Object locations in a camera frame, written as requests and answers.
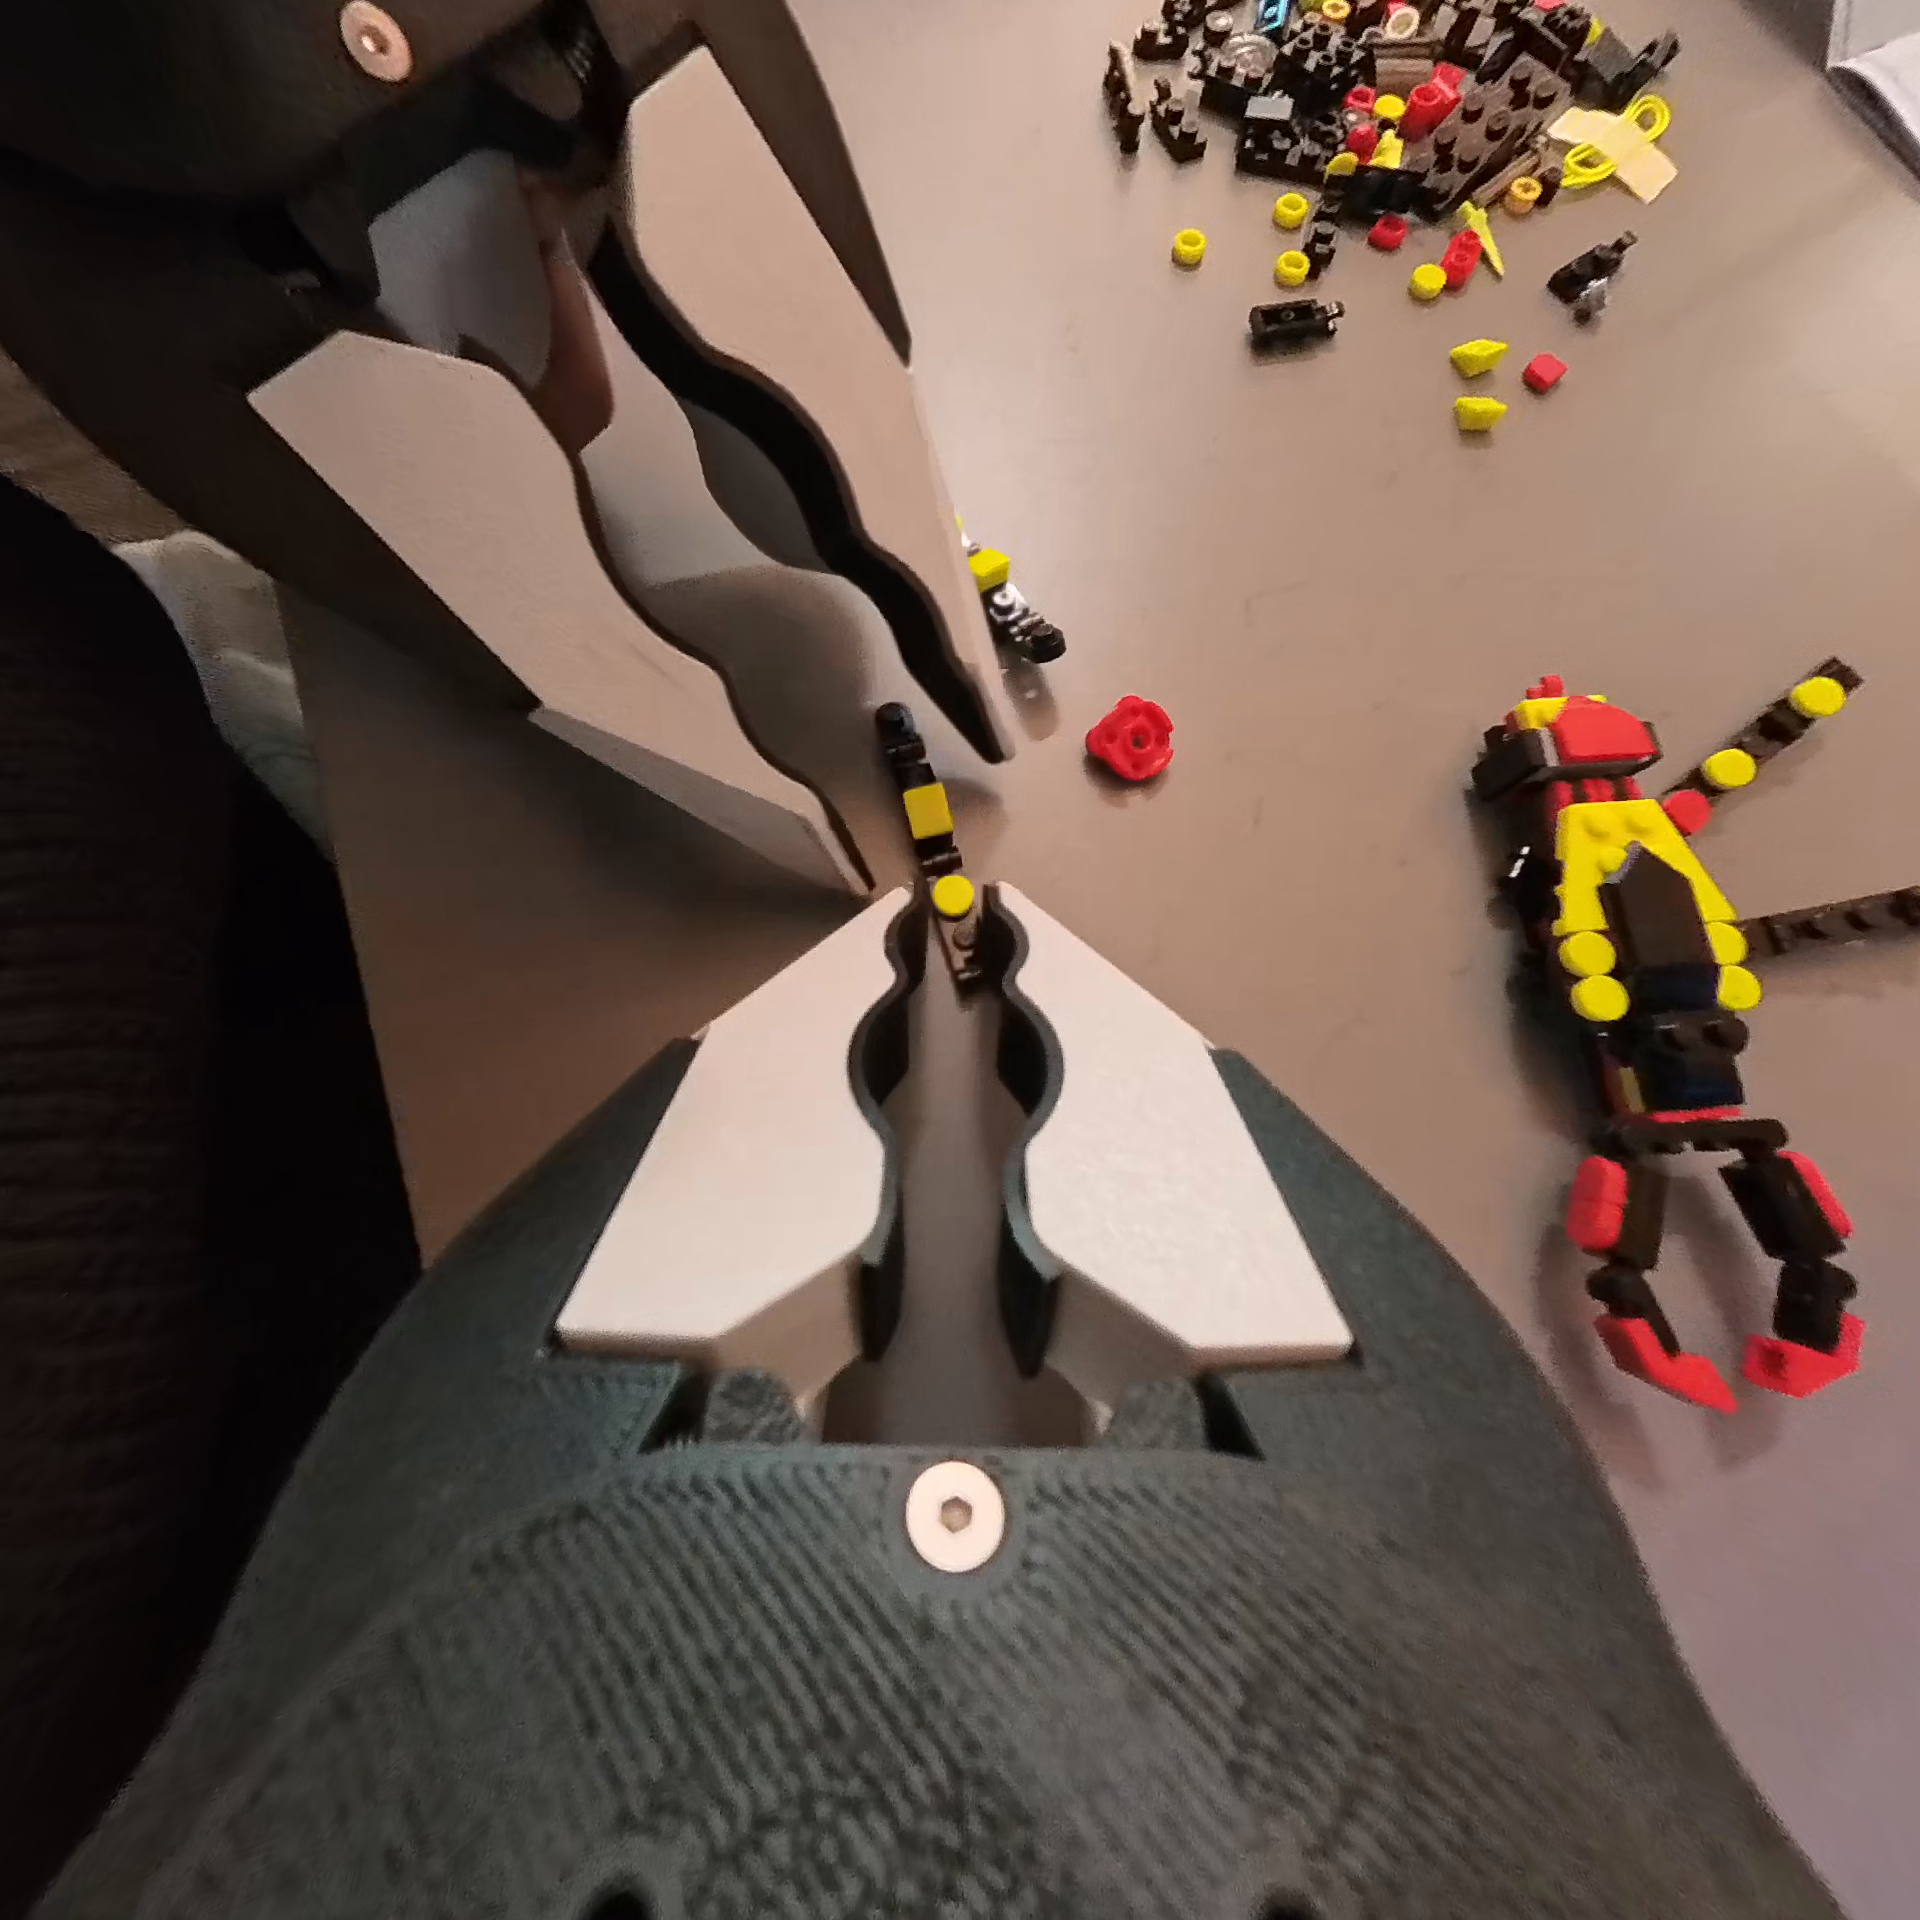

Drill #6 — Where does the instruction booklet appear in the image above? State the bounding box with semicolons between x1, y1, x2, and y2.
1825;39;1920;181

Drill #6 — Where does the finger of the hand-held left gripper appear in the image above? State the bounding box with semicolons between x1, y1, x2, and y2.
242;150;878;897
589;39;1013;769

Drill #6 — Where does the pile of loose lego pieces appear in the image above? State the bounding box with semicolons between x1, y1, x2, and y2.
1147;0;1684;300

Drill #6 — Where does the red round lego piece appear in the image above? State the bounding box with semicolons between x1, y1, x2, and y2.
1083;696;1176;785

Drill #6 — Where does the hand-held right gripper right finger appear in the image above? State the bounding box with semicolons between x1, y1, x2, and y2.
985;878;1362;1378

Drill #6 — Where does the person's black knit clothing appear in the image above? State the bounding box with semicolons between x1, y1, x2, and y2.
0;482;426;1903

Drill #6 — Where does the black yellow lego leg segment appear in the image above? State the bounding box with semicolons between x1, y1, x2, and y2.
875;697;998;988
957;517;1069;664

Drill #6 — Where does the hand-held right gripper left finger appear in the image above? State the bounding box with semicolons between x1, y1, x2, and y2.
552;881;930;1371

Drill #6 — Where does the black yellow red lego model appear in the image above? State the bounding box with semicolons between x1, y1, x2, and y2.
1471;653;1920;1412

